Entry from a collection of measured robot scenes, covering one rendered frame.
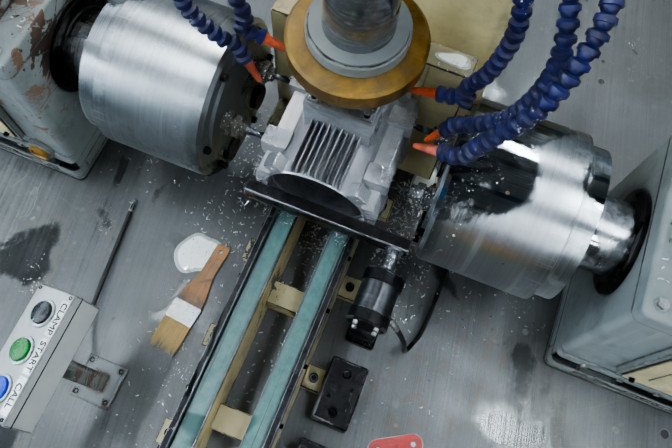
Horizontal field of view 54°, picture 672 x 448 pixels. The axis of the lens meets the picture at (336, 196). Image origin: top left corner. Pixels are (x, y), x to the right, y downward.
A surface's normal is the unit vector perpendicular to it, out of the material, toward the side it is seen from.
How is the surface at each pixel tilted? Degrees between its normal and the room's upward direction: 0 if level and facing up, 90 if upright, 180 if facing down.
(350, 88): 0
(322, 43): 0
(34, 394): 67
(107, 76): 39
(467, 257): 73
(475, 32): 90
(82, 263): 0
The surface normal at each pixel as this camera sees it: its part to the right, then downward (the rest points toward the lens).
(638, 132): 0.04, -0.38
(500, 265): -0.33, 0.67
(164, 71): -0.12, 0.00
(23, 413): 0.87, 0.18
